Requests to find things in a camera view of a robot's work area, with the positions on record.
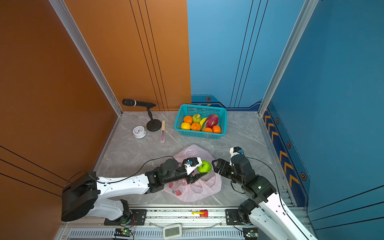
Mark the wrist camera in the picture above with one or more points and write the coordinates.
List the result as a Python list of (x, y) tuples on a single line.
[(190, 164), (235, 151)]

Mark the right circuit board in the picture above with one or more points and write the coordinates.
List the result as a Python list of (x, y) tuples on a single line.
[(251, 233)]

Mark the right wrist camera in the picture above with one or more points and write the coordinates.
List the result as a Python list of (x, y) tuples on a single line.
[(235, 151)]

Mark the left green circuit board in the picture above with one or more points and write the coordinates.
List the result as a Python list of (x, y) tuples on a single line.
[(123, 234)]

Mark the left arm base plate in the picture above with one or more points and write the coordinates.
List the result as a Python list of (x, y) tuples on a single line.
[(137, 217)]

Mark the white round clock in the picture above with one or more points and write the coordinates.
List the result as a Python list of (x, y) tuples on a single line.
[(139, 132)]

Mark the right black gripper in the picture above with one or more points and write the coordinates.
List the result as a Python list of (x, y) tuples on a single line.
[(221, 163)]

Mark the orange persimmon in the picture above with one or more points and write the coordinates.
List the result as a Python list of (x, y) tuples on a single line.
[(188, 119)]

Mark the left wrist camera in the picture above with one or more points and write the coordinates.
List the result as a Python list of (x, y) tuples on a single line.
[(190, 164)]

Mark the orange mandarin fruit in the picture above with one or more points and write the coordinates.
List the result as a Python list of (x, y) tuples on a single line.
[(207, 130)]

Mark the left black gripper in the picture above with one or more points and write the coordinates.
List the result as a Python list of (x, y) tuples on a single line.
[(194, 178)]

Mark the yellow lemon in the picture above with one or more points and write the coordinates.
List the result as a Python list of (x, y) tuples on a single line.
[(185, 126)]

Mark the yellow banana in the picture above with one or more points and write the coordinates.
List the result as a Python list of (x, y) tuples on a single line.
[(202, 122)]

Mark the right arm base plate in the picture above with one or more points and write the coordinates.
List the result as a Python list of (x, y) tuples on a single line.
[(236, 217)]

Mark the red yellow emergency switch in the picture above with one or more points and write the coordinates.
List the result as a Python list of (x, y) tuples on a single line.
[(201, 214)]

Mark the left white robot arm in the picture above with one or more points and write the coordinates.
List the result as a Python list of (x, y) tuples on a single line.
[(92, 196)]

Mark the teal plastic basket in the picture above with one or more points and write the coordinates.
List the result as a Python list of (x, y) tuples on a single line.
[(204, 111)]

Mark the white digital timer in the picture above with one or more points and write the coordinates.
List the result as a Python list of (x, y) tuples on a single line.
[(172, 231)]

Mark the green pear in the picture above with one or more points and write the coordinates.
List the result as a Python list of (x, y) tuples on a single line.
[(197, 118)]

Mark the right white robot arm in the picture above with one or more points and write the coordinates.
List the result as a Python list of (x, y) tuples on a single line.
[(264, 207)]

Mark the small orange tangerine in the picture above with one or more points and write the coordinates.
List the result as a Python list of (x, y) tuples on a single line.
[(195, 127)]

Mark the red dragon fruit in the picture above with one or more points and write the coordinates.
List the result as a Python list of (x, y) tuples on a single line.
[(211, 121)]

